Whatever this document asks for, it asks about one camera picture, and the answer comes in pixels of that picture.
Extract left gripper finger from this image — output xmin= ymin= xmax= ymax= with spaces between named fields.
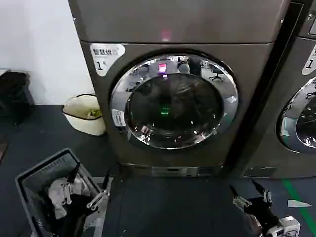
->
xmin=61 ymin=162 xmax=81 ymax=205
xmin=86 ymin=169 xmax=112 ymax=211

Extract white plastic bucket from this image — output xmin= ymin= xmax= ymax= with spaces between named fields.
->
xmin=61 ymin=93 xmax=107 ymax=136

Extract grey front-loading dryer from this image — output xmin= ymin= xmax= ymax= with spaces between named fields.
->
xmin=68 ymin=0 xmax=292 ymax=177

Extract white floor arrow sticker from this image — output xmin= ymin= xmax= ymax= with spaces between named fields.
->
xmin=287 ymin=199 xmax=313 ymax=208

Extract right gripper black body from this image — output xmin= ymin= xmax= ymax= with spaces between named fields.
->
xmin=245 ymin=197 xmax=281 ymax=233

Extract green floor tape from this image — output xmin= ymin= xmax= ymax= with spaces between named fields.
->
xmin=282 ymin=178 xmax=316 ymax=231

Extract pale grey garment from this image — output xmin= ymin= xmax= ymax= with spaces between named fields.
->
xmin=47 ymin=176 xmax=82 ymax=219

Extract small white door sticker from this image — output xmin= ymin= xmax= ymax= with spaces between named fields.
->
xmin=111 ymin=108 xmax=128 ymax=129

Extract yellow-green cloth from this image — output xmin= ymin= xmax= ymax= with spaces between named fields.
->
xmin=88 ymin=108 xmax=103 ymax=119

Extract grey plastic laundry basket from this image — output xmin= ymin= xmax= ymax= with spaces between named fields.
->
xmin=14 ymin=148 xmax=110 ymax=237

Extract round chrome glass dryer door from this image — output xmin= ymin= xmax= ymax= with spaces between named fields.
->
xmin=110 ymin=54 xmax=239 ymax=150
xmin=277 ymin=76 xmax=316 ymax=155

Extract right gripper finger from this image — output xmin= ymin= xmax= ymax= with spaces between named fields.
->
xmin=251 ymin=179 xmax=273 ymax=207
xmin=230 ymin=185 xmax=253 ymax=210

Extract white number label sticker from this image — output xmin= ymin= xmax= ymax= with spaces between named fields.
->
xmin=301 ymin=44 xmax=316 ymax=76
xmin=89 ymin=43 xmax=126 ymax=77

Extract grey dryer with cut-off door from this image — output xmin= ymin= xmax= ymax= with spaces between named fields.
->
xmin=243 ymin=0 xmax=316 ymax=180

